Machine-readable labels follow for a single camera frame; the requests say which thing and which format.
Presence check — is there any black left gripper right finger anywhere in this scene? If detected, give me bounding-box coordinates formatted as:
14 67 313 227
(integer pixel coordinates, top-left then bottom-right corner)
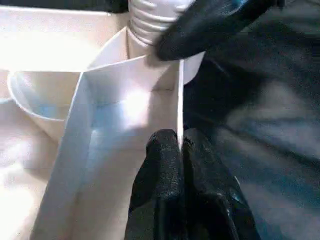
181 127 261 240

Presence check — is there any black plastic mat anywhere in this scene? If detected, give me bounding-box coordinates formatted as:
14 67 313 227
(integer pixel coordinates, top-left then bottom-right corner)
0 0 320 240

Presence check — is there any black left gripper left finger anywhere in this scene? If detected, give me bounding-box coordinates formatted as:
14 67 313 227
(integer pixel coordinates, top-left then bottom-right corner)
126 128 186 240

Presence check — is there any white plastic table leg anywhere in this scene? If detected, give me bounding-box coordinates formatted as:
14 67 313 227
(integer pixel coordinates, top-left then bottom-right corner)
126 0 194 49

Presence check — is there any white plastic table top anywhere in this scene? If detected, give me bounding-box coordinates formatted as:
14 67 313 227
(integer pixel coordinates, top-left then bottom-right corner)
0 6 205 240

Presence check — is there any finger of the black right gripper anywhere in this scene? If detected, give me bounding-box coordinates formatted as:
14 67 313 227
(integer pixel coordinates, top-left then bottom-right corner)
156 0 278 62

